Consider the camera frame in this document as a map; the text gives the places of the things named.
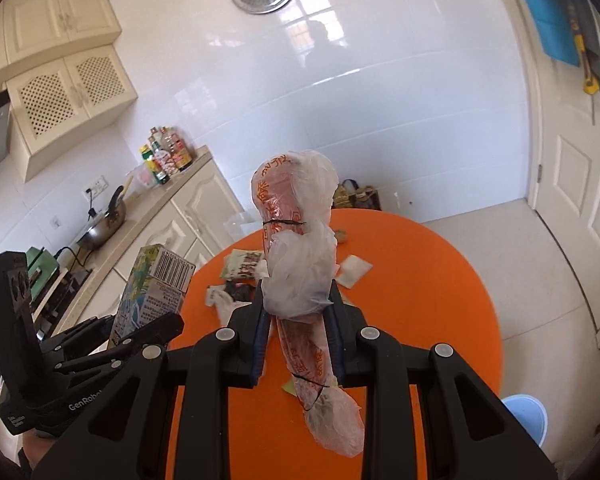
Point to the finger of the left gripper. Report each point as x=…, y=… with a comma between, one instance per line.
x=159, y=332

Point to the cream upper wall cabinet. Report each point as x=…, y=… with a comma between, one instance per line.
x=33, y=32

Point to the printed cardboard carton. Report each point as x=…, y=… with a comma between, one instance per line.
x=157, y=285

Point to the lattice door wall cabinet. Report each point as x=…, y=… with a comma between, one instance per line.
x=58, y=105

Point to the yellow tool on door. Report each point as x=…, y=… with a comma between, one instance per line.
x=585, y=36

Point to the black gas stove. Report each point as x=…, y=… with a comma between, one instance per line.
x=55, y=279

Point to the white panelled door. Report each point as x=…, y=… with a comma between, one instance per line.
x=565, y=155

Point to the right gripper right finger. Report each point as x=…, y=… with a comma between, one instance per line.
x=363, y=356

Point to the white wall power socket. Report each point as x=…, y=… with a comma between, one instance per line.
x=93, y=190

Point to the light blue trash bin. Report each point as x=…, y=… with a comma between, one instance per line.
x=530, y=413

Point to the brown sauce bottle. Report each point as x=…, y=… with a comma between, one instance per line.
x=177, y=148

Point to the round orange table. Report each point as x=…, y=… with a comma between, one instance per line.
x=420, y=290

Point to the red label sauce bottle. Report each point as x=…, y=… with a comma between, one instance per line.
x=163, y=156

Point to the green white snack wrapper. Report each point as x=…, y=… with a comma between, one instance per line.
x=241, y=265

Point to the brown food ball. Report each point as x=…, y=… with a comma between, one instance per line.
x=341, y=236

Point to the steel frying pan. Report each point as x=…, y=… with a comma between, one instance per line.
x=103, y=226

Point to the green cap sauce bottle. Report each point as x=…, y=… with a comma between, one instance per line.
x=152, y=164

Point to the blue cloth on door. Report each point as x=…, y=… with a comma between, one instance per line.
x=554, y=31

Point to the cream base kitchen cabinets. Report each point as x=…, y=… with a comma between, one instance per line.
x=188, y=216

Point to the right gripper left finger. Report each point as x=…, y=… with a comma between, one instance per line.
x=231, y=357

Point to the crumpled white tissue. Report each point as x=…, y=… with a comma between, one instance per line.
x=223, y=304

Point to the red printed plastic bag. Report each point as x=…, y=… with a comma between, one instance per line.
x=293, y=193

